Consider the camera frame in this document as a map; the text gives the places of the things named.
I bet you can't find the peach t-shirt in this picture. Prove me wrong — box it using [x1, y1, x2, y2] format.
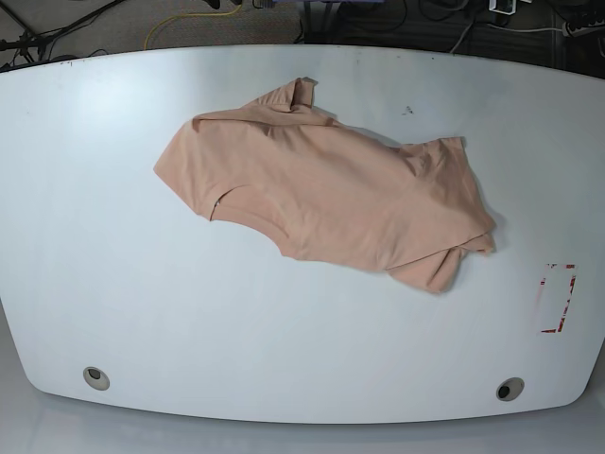
[154, 79, 495, 293]

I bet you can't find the red tape rectangle marking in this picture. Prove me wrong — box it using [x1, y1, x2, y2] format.
[536, 264, 578, 334]

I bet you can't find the white power strip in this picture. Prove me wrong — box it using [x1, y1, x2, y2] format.
[562, 9, 604, 38]

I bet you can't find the black tripod stand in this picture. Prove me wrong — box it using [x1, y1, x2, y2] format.
[1, 0, 126, 64]

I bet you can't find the yellow cable on floor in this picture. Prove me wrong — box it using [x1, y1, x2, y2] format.
[144, 0, 243, 50]

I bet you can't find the left table cable grommet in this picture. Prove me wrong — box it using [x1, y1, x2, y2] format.
[83, 367, 111, 392]

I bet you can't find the table cable grommet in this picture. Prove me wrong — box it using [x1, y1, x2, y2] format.
[83, 367, 111, 392]
[496, 377, 525, 402]

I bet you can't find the right table cable grommet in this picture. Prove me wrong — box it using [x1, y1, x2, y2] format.
[496, 377, 525, 402]

